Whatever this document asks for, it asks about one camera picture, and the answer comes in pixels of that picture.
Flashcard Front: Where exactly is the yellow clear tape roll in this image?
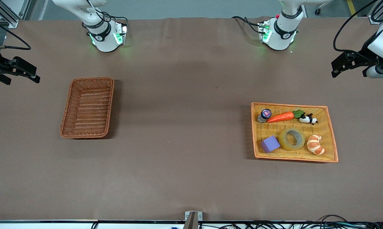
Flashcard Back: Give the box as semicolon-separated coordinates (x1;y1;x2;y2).
278;128;306;151

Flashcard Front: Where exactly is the brown wicker basket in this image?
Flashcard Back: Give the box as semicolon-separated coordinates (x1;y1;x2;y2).
59;77;115;139

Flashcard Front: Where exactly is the black white panda toy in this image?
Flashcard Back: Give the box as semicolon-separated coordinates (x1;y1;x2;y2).
299;113;318;125

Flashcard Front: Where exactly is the yellow woven tray orange rim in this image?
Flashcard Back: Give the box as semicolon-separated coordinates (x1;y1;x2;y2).
251;102;339;163

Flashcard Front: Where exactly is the orange toy carrot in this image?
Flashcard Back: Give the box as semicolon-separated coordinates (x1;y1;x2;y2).
266;109;306;123

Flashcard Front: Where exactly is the toy croissant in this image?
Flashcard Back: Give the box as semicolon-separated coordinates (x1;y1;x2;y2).
307;134;326;156

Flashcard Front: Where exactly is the small jar purple lid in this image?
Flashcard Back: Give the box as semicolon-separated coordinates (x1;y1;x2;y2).
257;108;272;124

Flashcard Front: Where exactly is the purple cube block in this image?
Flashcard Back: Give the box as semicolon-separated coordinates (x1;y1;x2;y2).
260;135;281;154

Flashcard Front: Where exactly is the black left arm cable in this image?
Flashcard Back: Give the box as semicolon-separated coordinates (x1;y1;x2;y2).
333;0;380;53

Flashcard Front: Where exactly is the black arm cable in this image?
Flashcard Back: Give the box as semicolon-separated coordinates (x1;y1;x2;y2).
333;0;380;53
0;16;32;51

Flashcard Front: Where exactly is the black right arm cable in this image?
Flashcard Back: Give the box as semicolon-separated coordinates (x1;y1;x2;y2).
0;16;32;51

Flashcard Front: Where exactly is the aluminium frame profile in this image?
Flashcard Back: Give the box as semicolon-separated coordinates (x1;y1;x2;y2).
0;0;31;28

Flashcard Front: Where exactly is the black left base cable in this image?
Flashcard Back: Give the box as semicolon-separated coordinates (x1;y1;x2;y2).
231;16;272;34

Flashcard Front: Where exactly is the black base cable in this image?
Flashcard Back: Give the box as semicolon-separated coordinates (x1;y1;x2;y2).
83;0;129;34
231;16;272;34

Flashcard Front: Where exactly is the black right base cable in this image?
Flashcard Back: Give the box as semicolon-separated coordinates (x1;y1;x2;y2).
83;0;129;34

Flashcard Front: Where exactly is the black table edge rail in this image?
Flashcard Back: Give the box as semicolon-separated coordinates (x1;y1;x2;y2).
0;219;383;229

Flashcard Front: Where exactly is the black cable bundle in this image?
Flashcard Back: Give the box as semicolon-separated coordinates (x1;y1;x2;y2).
198;214;383;229

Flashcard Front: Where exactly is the aluminium post with bracket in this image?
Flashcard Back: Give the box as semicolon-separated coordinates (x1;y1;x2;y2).
183;211;203;229

